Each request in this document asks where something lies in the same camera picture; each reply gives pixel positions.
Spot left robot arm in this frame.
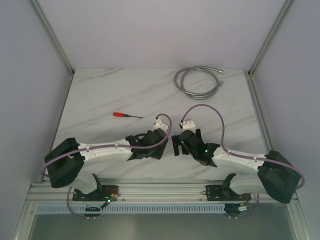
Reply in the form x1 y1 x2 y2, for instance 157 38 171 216
44 128 168 201

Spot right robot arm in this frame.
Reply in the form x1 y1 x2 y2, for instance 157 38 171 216
171 129 301 204

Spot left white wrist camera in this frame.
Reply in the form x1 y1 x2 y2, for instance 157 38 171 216
152 117 169 133

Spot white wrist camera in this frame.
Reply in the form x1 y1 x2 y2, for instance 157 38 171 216
179 120 196 133
152 117 169 133

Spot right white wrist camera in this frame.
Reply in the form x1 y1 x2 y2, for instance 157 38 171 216
179 120 196 133

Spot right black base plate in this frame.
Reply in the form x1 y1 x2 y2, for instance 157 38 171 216
202 185 252 202

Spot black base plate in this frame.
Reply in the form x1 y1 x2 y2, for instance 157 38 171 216
202 185 252 202
72 185 119 202

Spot red handled screwdriver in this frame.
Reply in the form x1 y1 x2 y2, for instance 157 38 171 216
112 112 143 119

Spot coiled grey metal hose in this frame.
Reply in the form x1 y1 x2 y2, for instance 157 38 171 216
173 65 225 101

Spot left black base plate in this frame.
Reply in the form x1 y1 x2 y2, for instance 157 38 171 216
72 185 119 202

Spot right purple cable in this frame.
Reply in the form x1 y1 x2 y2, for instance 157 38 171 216
179 103 307 221

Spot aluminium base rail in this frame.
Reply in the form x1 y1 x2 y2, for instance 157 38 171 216
26 176 299 204

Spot slotted grey cable duct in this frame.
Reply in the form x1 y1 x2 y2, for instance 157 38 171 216
35 203 226 215

